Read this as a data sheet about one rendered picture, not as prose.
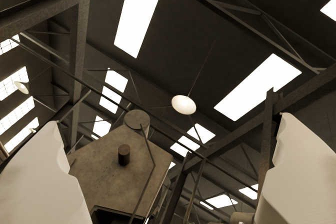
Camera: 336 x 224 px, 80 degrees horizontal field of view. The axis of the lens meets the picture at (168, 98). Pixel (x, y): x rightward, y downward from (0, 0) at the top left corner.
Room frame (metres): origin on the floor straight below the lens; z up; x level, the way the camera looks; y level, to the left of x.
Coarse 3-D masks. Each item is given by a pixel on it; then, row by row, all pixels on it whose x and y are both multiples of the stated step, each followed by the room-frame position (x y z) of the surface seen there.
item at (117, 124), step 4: (128, 104) 7.42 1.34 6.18; (132, 104) 7.31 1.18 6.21; (128, 108) 7.31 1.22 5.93; (132, 108) 7.35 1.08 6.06; (124, 112) 7.33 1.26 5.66; (120, 116) 7.35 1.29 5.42; (116, 120) 7.40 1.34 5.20; (120, 120) 7.31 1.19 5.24; (116, 124) 7.31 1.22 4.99; (120, 124) 7.34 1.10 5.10; (112, 128) 7.33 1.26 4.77
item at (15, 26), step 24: (48, 0) 2.82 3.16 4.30; (72, 0) 2.84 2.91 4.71; (0, 24) 2.83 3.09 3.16; (24, 24) 2.85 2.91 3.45; (72, 24) 3.75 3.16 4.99; (72, 48) 4.61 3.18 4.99; (72, 72) 5.70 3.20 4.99; (72, 96) 7.14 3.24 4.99; (288, 96) 2.56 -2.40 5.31; (312, 96) 2.09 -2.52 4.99; (48, 120) 7.77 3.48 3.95; (72, 120) 9.16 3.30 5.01; (264, 120) 3.22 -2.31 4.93; (24, 144) 7.81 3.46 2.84; (72, 144) 12.47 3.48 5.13; (216, 144) 5.52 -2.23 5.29; (264, 144) 3.16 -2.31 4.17; (0, 168) 7.81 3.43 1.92; (192, 168) 7.28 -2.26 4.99; (264, 168) 3.11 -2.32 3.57; (168, 216) 8.13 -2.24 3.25
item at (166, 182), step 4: (164, 180) 7.95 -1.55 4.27; (168, 180) 8.04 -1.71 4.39; (164, 184) 7.97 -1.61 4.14; (168, 184) 8.12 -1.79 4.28; (164, 188) 8.01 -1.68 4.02; (164, 192) 8.07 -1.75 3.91; (164, 196) 8.19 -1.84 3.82; (160, 200) 8.04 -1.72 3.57; (160, 204) 8.12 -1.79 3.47; (156, 208) 8.02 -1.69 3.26; (156, 212) 8.05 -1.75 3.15; (152, 216) 8.20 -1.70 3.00; (156, 216) 8.05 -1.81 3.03; (148, 220) 8.68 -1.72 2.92; (152, 220) 8.06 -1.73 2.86
